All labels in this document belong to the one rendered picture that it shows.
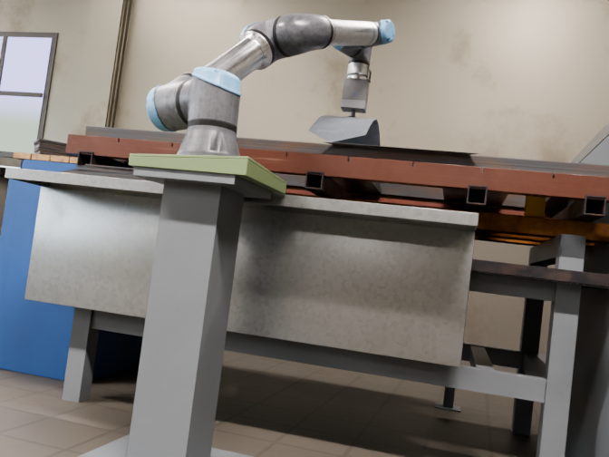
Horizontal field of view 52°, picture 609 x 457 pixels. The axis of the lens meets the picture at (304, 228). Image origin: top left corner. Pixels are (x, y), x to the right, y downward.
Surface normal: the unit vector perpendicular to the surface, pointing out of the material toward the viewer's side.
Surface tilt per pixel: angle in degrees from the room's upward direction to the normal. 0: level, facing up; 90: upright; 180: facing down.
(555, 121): 90
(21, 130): 90
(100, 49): 90
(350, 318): 90
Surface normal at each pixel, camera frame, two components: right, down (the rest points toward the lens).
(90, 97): -0.26, -0.09
